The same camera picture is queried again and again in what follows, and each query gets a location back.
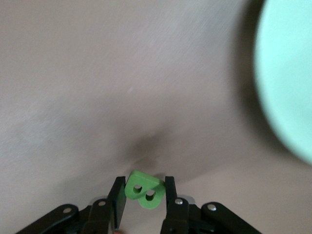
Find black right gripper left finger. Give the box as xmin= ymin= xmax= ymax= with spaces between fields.
xmin=84 ymin=176 xmax=128 ymax=234

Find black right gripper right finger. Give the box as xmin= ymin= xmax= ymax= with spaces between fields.
xmin=160 ymin=175 xmax=191 ymax=234

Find green letter B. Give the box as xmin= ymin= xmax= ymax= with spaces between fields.
xmin=124 ymin=170 xmax=166 ymax=210

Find brown table mat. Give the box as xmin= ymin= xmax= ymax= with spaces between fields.
xmin=0 ymin=0 xmax=312 ymax=234

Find green plate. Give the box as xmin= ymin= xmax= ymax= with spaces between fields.
xmin=253 ymin=0 xmax=312 ymax=166

